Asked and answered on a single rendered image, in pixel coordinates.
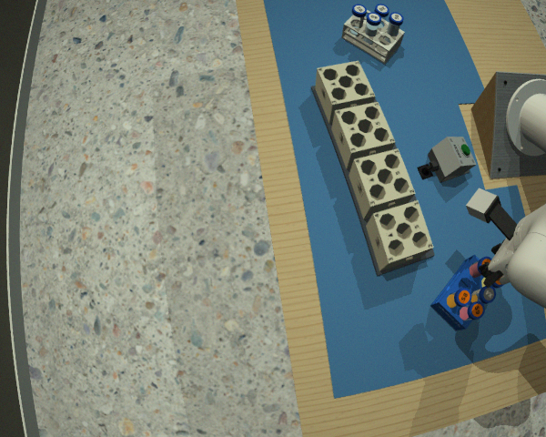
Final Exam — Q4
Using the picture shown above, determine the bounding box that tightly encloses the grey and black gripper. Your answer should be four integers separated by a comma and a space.
479, 237, 515, 288

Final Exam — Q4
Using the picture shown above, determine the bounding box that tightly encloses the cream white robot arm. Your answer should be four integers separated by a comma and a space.
466, 79, 546, 309

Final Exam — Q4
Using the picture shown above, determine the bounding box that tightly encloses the beige tube rack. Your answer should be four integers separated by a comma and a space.
341, 16, 405, 64

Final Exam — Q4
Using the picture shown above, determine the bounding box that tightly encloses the blue bench mat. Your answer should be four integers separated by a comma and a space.
264, 0, 546, 399

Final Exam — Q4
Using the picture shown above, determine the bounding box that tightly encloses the blue tube rack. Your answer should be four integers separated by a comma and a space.
430, 255, 484, 330

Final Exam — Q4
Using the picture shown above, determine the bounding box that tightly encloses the small grey sloped desk with green button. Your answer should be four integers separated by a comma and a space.
417, 137, 477, 183

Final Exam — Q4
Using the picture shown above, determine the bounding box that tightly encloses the sample tube with blue cap and orange dot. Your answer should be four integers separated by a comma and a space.
470, 257, 492, 278

